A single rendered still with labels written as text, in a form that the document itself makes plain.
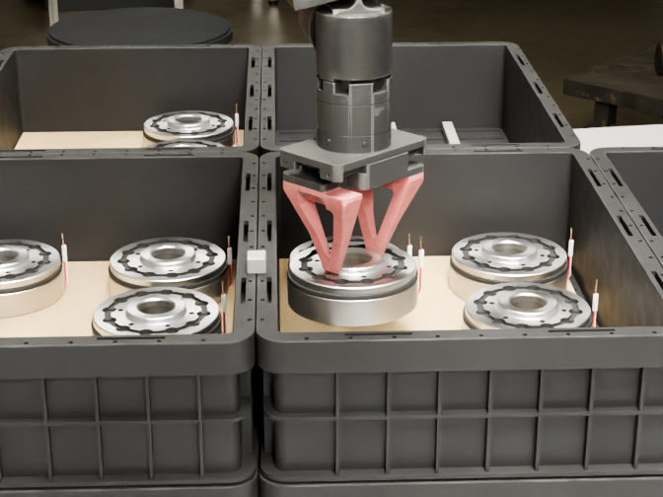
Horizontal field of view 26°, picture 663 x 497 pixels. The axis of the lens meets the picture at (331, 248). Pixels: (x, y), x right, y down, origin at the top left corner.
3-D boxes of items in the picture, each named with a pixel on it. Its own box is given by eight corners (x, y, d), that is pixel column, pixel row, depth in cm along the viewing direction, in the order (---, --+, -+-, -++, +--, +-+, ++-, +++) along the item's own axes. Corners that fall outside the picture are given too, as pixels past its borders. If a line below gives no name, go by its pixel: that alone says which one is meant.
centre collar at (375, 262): (385, 276, 112) (385, 268, 111) (322, 277, 112) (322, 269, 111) (382, 253, 116) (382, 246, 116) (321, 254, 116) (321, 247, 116)
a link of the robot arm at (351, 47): (322, 3, 103) (400, 1, 104) (308, -15, 109) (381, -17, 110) (323, 97, 106) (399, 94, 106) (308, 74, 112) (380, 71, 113)
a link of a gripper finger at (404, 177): (301, 260, 114) (300, 148, 111) (362, 238, 119) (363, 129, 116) (363, 283, 110) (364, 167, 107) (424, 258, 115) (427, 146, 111)
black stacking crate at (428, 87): (574, 265, 137) (582, 152, 133) (263, 270, 136) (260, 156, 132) (510, 138, 174) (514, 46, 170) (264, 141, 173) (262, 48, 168)
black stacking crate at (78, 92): (259, 270, 136) (257, 156, 132) (-56, 275, 135) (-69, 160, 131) (261, 141, 173) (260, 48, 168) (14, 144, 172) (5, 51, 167)
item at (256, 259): (265, 273, 105) (265, 258, 104) (247, 274, 105) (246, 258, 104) (265, 264, 107) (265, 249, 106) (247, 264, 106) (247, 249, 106)
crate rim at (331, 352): (702, 366, 96) (706, 334, 95) (256, 374, 95) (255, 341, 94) (583, 171, 133) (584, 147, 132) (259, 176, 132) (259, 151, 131)
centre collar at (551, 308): (562, 320, 114) (563, 314, 113) (500, 320, 114) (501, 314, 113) (552, 295, 118) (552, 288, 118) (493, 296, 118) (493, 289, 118)
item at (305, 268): (420, 294, 109) (420, 286, 109) (288, 296, 109) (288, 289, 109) (410, 247, 119) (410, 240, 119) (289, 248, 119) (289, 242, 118)
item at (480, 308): (601, 339, 112) (602, 332, 111) (472, 341, 111) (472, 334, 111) (578, 287, 121) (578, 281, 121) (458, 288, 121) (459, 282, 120)
